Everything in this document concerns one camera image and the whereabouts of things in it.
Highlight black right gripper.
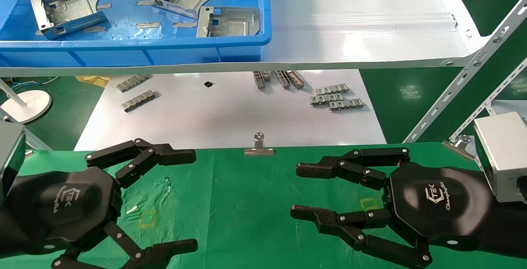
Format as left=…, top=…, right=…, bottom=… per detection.
left=290, top=147, right=494, bottom=269

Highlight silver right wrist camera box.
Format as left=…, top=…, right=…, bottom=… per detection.
left=473, top=112, right=527, bottom=203

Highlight white shelf board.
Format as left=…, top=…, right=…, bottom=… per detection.
left=0, top=0, right=490, bottom=77

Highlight white flat panel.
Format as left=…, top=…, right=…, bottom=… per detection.
left=490, top=99, right=527, bottom=117

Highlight blue plastic bin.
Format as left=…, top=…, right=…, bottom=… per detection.
left=0, top=0, right=272, bottom=68

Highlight yellow crumpled bag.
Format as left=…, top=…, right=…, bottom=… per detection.
left=75, top=75, right=111, bottom=87

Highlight white paper sheet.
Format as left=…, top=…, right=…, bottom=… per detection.
left=74, top=69, right=387, bottom=151

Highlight white perforated metal strut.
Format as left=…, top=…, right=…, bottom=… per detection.
left=448, top=59, right=527, bottom=143
left=403, top=2, right=527, bottom=144

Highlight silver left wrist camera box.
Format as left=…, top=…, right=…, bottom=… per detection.
left=0, top=121, right=26, bottom=204

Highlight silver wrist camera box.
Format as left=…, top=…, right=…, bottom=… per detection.
left=473, top=112, right=527, bottom=203
left=0, top=121, right=26, bottom=204

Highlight grey perforated metal strut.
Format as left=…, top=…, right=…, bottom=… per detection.
left=25, top=128, right=53, bottom=151

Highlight white round lamp stand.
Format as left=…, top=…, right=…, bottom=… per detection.
left=0, top=79, right=52, bottom=124

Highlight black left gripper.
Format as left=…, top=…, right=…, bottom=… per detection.
left=8, top=138, right=198, bottom=269

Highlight green cloth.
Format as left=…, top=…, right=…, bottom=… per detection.
left=0, top=142, right=527, bottom=269

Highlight thin floor cables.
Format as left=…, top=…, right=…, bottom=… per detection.
left=10, top=76, right=60, bottom=90

